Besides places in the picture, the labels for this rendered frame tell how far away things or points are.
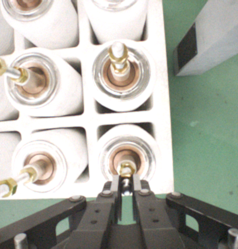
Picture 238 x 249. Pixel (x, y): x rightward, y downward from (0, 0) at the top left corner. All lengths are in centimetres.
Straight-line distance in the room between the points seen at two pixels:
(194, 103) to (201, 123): 6
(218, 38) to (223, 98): 28
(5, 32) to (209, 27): 33
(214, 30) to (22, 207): 62
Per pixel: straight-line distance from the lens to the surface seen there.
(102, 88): 24
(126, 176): 17
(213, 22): 32
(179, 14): 58
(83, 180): 35
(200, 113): 53
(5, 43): 39
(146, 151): 24
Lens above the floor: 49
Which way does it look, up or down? 86 degrees down
